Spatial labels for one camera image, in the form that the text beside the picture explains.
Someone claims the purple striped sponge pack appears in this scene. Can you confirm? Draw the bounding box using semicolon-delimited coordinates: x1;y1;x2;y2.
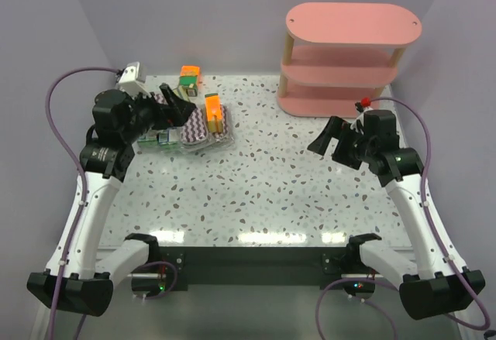
211;105;234;146
181;107;209;146

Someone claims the orange green Sponge Daddy box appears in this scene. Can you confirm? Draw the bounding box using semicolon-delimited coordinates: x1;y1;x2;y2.
179;65;201;88

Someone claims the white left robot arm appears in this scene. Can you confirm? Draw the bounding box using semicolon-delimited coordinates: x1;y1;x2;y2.
27;84;196;317

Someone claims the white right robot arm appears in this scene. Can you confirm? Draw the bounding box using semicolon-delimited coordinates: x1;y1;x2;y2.
308;109;485;320

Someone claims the pink three-tier shelf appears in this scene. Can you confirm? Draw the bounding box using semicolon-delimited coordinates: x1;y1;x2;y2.
277;2;422;118

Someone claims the blue green sponge pack right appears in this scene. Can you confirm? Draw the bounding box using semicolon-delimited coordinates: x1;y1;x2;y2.
157;129;181;150

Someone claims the blue green sponge pack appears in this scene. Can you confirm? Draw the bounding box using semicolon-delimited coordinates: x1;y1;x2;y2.
157;129;181;150
137;130;166;150

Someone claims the blue green sponge pack middle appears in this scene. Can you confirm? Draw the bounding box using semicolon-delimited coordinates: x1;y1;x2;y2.
137;130;166;150

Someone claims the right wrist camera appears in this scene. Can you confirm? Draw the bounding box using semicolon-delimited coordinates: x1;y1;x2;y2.
350;98;372;132

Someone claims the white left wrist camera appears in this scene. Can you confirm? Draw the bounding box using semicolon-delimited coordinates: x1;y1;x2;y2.
115;62;149;97

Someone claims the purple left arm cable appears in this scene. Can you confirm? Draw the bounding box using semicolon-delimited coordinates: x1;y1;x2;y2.
46;66;121;340

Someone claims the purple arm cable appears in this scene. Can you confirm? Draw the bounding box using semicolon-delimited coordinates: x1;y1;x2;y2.
46;66;121;340
370;96;492;329

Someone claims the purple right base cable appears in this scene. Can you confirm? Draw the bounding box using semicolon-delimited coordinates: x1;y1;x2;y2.
314;270;400;340

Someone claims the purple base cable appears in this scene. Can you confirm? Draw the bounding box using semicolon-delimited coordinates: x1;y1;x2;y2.
130;261;180;301
314;270;400;340

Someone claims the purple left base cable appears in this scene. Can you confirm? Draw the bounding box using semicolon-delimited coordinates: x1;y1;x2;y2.
130;261;180;301

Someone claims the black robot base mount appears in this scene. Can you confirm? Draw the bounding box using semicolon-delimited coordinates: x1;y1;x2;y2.
160;246;371;291

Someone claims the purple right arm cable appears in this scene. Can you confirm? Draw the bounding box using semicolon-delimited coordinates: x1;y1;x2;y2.
370;96;492;329

